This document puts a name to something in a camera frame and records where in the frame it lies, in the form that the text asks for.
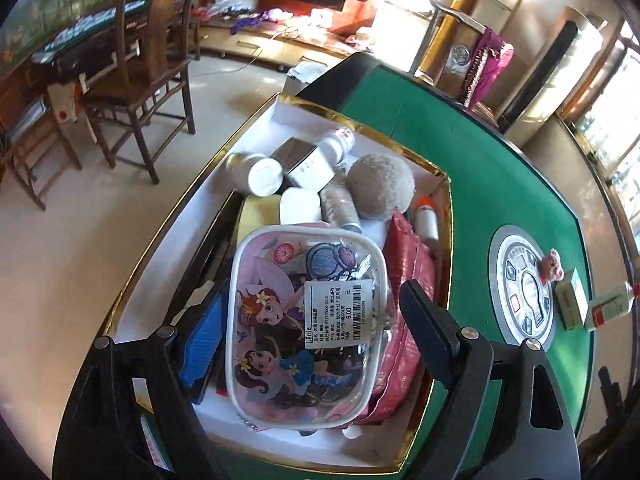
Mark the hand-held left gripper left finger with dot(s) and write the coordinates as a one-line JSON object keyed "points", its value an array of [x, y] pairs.
{"points": [[205, 345]]}

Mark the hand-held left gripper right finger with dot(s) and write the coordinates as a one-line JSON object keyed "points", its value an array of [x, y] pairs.
{"points": [[430, 340]]}

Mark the red foil packet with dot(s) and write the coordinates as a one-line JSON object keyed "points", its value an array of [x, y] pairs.
{"points": [[410, 280]]}

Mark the pink cartoon zip pouch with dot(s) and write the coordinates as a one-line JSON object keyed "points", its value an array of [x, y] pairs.
{"points": [[280, 335]]}

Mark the blue white medicine box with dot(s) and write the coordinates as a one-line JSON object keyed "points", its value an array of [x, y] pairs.
{"points": [[310, 170]]}

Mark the gold-rimmed white box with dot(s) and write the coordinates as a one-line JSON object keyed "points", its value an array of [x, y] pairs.
{"points": [[310, 115]]}

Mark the round table control panel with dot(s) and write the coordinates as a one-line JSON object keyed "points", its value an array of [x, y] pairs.
{"points": [[505, 260]]}

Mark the small bottle with orange cap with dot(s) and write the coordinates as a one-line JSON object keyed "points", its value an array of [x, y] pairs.
{"points": [[428, 220]]}

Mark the yellow flat box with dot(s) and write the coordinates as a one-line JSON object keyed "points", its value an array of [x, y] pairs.
{"points": [[255, 225]]}

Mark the pink plush toy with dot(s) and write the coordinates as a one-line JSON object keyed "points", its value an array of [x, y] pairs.
{"points": [[551, 266]]}

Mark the cream medicine box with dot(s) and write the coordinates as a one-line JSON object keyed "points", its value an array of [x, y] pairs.
{"points": [[572, 302]]}

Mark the white plush ball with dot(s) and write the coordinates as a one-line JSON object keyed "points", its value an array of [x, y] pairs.
{"points": [[380, 187]]}

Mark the white hand cream tube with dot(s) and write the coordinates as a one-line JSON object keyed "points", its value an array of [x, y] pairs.
{"points": [[340, 205]]}

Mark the white pill bottle green label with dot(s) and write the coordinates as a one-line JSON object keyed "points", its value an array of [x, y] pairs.
{"points": [[262, 177]]}

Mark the white bottle with red cap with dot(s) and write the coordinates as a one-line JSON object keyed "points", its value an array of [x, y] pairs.
{"points": [[610, 307]]}

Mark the white pill bottle red label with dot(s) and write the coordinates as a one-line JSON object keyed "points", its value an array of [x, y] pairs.
{"points": [[337, 145]]}

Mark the low wooden chair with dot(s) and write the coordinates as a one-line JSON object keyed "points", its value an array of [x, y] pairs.
{"points": [[30, 150]]}

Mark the tall-backed wooden chair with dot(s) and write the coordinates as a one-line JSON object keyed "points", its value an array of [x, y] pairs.
{"points": [[145, 85]]}

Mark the standing air conditioner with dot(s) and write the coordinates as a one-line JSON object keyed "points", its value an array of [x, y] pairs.
{"points": [[545, 90]]}

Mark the white paper bag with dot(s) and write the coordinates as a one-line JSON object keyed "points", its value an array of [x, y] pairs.
{"points": [[64, 105]]}

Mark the wooden framed window row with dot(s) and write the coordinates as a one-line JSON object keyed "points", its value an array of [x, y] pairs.
{"points": [[620, 135]]}

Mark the purple fringed cloth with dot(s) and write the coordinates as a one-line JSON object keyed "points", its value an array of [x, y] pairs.
{"points": [[487, 65]]}

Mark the wooden chair with round emblem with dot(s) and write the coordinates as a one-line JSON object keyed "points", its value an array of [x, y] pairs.
{"points": [[460, 55]]}

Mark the white sheet on floor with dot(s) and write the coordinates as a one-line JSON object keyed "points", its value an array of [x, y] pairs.
{"points": [[306, 71]]}

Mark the wooden television cabinet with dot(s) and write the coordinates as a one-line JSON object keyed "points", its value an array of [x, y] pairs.
{"points": [[280, 42]]}

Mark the dark mahjong table with tiles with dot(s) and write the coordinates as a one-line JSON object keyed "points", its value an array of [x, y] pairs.
{"points": [[90, 45]]}

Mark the large flower painting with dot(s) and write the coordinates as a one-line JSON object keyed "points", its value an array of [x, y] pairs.
{"points": [[40, 10]]}

